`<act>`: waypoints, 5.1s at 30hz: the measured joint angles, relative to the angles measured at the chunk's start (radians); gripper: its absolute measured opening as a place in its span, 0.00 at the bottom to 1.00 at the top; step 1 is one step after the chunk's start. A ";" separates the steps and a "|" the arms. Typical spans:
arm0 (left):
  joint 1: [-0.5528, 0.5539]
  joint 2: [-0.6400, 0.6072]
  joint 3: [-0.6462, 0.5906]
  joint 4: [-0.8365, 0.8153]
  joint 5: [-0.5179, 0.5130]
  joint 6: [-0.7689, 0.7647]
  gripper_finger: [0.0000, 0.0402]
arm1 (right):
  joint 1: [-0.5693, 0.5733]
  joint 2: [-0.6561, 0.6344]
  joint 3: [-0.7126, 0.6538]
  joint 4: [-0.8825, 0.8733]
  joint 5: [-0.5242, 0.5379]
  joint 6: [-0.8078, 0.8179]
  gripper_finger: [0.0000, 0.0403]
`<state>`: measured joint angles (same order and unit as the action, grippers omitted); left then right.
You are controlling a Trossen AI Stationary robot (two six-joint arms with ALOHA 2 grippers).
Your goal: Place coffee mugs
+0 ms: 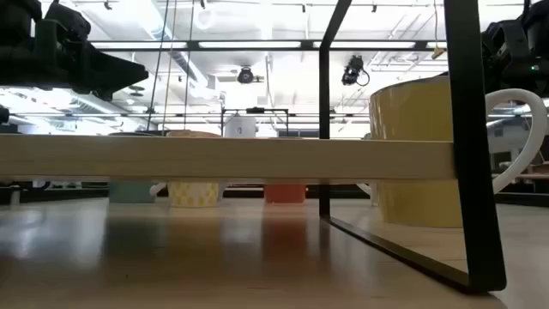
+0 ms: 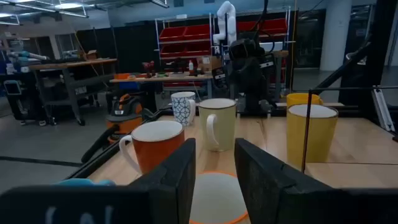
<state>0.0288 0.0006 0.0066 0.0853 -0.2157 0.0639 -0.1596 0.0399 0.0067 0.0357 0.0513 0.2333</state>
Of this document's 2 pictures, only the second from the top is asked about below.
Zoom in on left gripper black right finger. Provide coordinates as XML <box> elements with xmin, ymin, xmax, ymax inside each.
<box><xmin>234</xmin><ymin>138</ymin><xmax>398</xmax><ymax>224</ymax></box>

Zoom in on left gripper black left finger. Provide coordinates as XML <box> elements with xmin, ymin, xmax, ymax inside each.
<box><xmin>0</xmin><ymin>138</ymin><xmax>197</xmax><ymax>224</ymax></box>

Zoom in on light blue mug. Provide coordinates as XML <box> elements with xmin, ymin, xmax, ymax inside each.
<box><xmin>55</xmin><ymin>178</ymin><xmax>116</xmax><ymax>187</ymax></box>

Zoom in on yellow mug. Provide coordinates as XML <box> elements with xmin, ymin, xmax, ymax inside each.
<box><xmin>285</xmin><ymin>104</ymin><xmax>339</xmax><ymax>169</ymax></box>
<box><xmin>285</xmin><ymin>92</ymin><xmax>324</xmax><ymax>108</ymax></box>

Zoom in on cream mug orange rim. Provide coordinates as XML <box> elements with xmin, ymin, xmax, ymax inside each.
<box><xmin>188</xmin><ymin>170</ymin><xmax>249</xmax><ymax>224</ymax></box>

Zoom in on orange mug white handle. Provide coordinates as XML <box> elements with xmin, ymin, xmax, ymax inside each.
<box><xmin>119</xmin><ymin>120</ymin><xmax>186</xmax><ymax>175</ymax></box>

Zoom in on white mug blue floral pattern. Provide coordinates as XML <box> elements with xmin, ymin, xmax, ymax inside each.
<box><xmin>170</xmin><ymin>91</ymin><xmax>197</xmax><ymax>127</ymax></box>

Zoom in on orange shop vacuum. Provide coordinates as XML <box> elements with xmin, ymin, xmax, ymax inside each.
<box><xmin>105</xmin><ymin>93</ymin><xmax>144</xmax><ymax>141</ymax></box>

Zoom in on pale green mug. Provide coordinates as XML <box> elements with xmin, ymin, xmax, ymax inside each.
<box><xmin>198</xmin><ymin>98</ymin><xmax>237</xmax><ymax>152</ymax></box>

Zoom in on wooden workbench grey legs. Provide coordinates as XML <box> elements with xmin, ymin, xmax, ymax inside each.
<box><xmin>29</xmin><ymin>58</ymin><xmax>118</xmax><ymax>126</ymax></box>

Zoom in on wooden workbench with clutter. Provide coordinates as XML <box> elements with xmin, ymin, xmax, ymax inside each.
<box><xmin>109</xmin><ymin>72</ymin><xmax>214</xmax><ymax>99</ymax></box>

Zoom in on cardboard box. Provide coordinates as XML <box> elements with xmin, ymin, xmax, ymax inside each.
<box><xmin>81</xmin><ymin>49</ymin><xmax>99</xmax><ymax>61</ymax></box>

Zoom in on white metal storage rack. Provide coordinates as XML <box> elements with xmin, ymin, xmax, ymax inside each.
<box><xmin>154</xmin><ymin>6</ymin><xmax>292</xmax><ymax>94</ymax></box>

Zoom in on white round column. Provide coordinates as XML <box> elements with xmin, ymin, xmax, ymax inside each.
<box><xmin>319</xmin><ymin>0</ymin><xmax>354</xmax><ymax>72</ymax></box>

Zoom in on red plastic bin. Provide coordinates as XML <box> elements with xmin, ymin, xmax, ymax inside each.
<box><xmin>159</xmin><ymin>26</ymin><xmax>187</xmax><ymax>43</ymax></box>
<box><xmin>238</xmin><ymin>17</ymin><xmax>289</xmax><ymax>35</ymax></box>
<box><xmin>183</xmin><ymin>24</ymin><xmax>211</xmax><ymax>40</ymax></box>
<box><xmin>160</xmin><ymin>41</ymin><xmax>212</xmax><ymax>58</ymax></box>

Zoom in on black vacuum hose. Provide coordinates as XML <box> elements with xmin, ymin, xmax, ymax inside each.
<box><xmin>80</xmin><ymin>124</ymin><xmax>125</xmax><ymax>164</ymax></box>

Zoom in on aluminium rail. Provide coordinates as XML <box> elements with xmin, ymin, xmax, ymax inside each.
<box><xmin>371</xmin><ymin>88</ymin><xmax>396</xmax><ymax>132</ymax></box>

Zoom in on black station frame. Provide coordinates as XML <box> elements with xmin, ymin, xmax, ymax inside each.
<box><xmin>312</xmin><ymin>0</ymin><xmax>398</xmax><ymax>125</ymax></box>

